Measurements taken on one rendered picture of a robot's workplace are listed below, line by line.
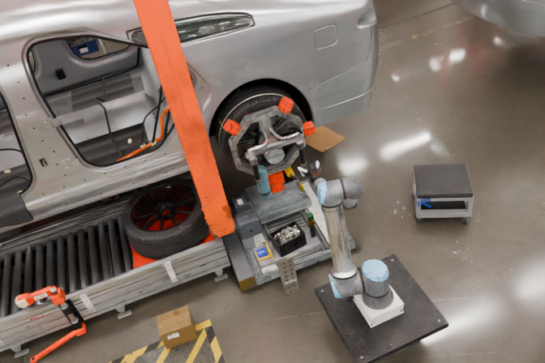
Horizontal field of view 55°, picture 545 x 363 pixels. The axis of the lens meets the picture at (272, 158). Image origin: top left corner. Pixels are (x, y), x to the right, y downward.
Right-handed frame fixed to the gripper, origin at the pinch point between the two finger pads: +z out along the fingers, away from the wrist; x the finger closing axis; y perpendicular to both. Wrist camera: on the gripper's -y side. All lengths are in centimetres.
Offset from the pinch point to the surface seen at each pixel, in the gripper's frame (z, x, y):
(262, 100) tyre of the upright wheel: 39, -14, -34
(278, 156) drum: 15.4, -15.3, -1.0
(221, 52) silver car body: 45, -33, -75
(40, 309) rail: 1, -200, 45
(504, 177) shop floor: -4, 165, 83
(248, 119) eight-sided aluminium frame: 29.9, -27.7, -28.9
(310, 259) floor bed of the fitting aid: -17, -14, 76
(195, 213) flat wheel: 25, -82, 33
